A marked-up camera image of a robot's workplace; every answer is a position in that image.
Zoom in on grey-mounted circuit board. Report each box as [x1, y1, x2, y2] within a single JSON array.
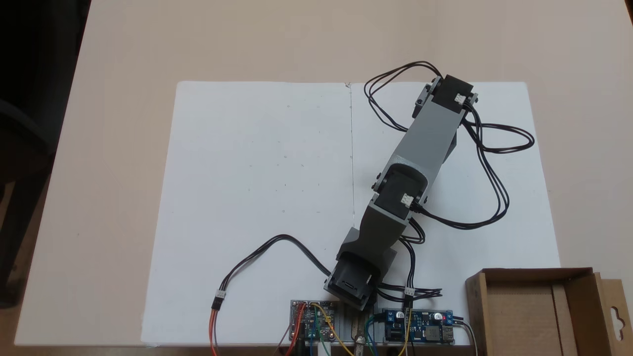
[[290, 299, 343, 343]]

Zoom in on brown cardboard box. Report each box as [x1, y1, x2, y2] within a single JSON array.
[[465, 267, 633, 356]]

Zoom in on blue circuit board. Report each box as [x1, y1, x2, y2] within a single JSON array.
[[383, 309, 455, 344]]

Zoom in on black and orange servo cable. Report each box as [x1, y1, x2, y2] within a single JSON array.
[[209, 234, 333, 356]]

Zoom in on metal clamp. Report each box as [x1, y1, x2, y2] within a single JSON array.
[[351, 316, 367, 356]]

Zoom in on white cable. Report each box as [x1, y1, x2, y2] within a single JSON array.
[[452, 319, 479, 356]]

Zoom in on yellow blue green wire bundle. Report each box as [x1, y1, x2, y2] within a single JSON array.
[[308, 302, 356, 356]]

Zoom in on black servo wire loop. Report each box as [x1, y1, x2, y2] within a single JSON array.
[[363, 61, 443, 133], [417, 106, 536, 231], [378, 220, 444, 303]]

